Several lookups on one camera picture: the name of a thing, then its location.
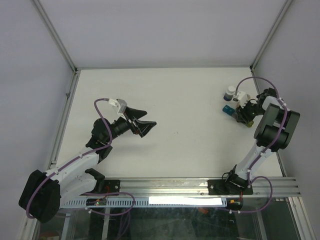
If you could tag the aluminium frame post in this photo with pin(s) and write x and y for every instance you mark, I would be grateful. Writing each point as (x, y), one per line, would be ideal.
(53, 33)
(273, 29)

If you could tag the left aluminium frame post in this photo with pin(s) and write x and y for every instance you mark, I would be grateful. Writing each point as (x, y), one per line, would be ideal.
(53, 33)

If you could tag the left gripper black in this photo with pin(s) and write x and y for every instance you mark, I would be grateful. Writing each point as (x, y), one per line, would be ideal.
(142, 127)

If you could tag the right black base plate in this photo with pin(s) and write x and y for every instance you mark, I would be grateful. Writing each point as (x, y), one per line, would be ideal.
(217, 187)

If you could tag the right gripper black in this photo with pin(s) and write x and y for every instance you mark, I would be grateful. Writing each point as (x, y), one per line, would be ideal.
(242, 114)

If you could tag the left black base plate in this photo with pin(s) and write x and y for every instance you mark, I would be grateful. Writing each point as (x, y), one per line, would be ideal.
(109, 186)

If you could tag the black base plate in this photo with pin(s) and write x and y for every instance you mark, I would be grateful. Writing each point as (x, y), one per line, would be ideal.
(217, 187)
(109, 186)

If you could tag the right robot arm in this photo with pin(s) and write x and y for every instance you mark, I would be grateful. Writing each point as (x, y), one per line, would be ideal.
(274, 132)

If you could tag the right aluminium frame post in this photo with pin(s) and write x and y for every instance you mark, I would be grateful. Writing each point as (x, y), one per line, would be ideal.
(273, 29)

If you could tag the weekly pill organizer strip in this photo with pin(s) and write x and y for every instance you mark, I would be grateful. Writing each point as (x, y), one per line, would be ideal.
(232, 112)

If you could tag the white pill bottle blue label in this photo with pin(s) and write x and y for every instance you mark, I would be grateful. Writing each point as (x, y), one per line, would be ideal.
(229, 93)

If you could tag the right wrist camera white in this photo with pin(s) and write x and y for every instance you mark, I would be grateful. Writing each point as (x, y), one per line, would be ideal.
(241, 98)

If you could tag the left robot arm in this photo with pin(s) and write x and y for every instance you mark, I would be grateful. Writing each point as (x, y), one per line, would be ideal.
(46, 191)

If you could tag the white slotted cable duct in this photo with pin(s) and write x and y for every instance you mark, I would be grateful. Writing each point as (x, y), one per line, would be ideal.
(145, 202)

